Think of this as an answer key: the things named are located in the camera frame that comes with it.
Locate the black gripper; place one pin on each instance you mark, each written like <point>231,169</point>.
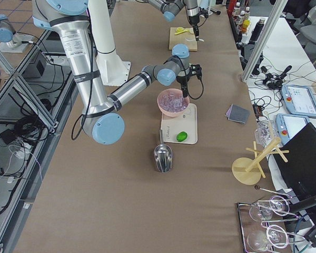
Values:
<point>182,80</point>
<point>193,20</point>

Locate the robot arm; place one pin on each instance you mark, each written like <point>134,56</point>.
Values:
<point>84,29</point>
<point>170,9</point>

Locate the clear ice cubes pile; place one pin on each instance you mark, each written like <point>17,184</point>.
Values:
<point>173,102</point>

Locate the pink bowl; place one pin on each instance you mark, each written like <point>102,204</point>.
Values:
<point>171,114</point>

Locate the metal ice scoop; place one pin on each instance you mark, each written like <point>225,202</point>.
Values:
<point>163,156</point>

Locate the clear plastic ice bag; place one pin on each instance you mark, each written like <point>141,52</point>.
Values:
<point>265,132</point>

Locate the yellow plastic knife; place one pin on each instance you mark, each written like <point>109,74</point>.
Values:
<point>181,30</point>

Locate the wooden cutting board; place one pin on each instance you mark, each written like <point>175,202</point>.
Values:
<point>186,38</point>

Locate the white rabbit print tray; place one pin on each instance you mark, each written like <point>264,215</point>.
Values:
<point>186,122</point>

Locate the green lime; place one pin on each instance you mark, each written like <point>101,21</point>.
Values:
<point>181,136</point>

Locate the grey purple folded cloth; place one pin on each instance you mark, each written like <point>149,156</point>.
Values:
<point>237,114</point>

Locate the wooden cup tree stand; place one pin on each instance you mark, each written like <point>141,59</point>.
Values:
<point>249,171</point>

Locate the blue teach pendant lower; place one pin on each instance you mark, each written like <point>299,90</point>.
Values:
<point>288,125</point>

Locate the blue teach pendant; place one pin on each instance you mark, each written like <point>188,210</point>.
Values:
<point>299,100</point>
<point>288,125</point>

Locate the blue teach pendant upper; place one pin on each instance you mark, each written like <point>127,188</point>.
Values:
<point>299,100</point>

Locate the black monitor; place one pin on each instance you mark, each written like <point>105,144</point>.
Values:
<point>299,172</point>

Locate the wine glass rack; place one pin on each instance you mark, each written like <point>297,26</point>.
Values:
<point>262,224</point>

